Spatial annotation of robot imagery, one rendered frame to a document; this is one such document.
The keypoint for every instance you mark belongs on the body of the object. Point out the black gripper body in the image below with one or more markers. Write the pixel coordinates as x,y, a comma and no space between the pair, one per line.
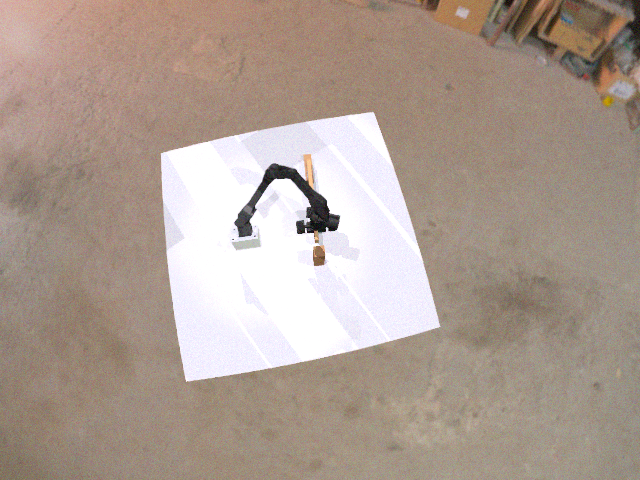
300,227

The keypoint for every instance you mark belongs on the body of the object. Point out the long wooden rail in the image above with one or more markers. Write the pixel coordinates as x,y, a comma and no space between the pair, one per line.
310,182

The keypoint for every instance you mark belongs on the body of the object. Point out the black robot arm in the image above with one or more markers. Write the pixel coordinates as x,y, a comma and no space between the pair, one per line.
317,212

